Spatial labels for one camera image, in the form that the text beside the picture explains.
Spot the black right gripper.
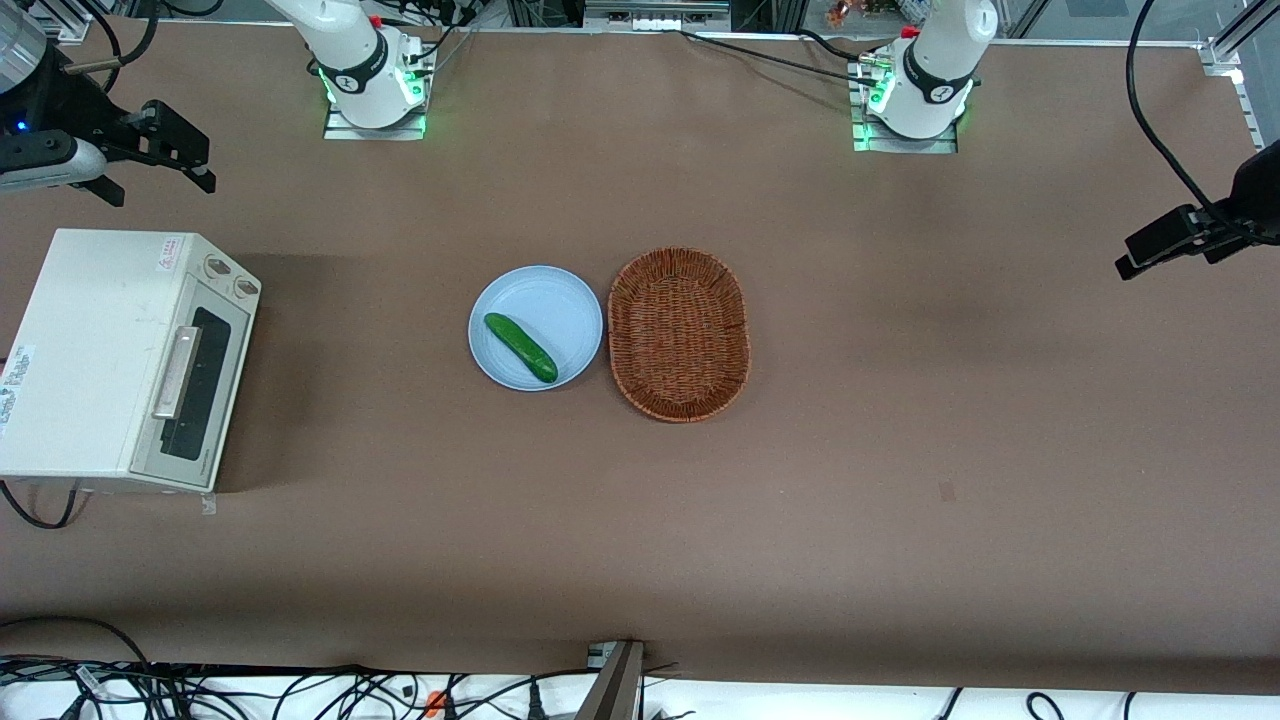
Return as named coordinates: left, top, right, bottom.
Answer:
left=0, top=55, right=218, bottom=209

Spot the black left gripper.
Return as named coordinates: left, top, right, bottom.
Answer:
left=1115, top=140, right=1280, bottom=282

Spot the silver oven door handle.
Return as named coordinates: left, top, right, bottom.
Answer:
left=150, top=325, right=204, bottom=421

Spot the oven door with dark window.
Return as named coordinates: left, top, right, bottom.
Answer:
left=130, top=272, right=253, bottom=491

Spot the white toaster oven body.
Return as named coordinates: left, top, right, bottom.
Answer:
left=0, top=228, right=263, bottom=494

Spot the white printed label sticker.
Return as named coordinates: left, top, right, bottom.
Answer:
left=0, top=344, right=38, bottom=433

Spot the green cucumber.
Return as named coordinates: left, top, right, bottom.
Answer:
left=484, top=312, right=560, bottom=384

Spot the light blue round plate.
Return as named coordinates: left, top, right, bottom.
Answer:
left=468, top=265, right=605, bottom=392

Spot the brown oval wicker basket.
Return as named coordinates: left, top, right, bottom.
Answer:
left=607, top=247, right=751, bottom=424

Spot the grey equipment box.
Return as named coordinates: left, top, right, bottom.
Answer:
left=584, top=0, right=733, bottom=32

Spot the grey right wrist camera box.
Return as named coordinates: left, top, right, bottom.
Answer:
left=0, top=133, right=108, bottom=194

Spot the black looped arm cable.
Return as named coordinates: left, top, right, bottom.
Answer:
left=60, top=0, right=163, bottom=77

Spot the thick black hanging cable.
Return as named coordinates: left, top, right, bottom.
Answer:
left=1126, top=0, right=1263, bottom=237

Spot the aluminium frame profile with bracket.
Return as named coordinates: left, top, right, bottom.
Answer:
left=1200, top=0, right=1280, bottom=151

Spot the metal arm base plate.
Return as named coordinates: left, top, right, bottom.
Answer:
left=322, top=45, right=435, bottom=142
left=850, top=52, right=961, bottom=155

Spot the black oven power cable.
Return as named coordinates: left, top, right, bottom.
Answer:
left=0, top=480, right=83, bottom=530

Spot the short black cable to base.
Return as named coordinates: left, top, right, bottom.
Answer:
left=798, top=28, right=881, bottom=61

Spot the black arched floor cable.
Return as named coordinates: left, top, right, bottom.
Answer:
left=0, top=614, right=153, bottom=669

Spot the black cable across table edge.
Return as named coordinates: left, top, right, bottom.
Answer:
left=678, top=28, right=869, bottom=85

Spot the long black floor cable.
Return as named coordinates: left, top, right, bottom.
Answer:
left=0, top=655, right=601, bottom=720

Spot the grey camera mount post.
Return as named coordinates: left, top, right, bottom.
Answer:
left=574, top=640, right=647, bottom=720

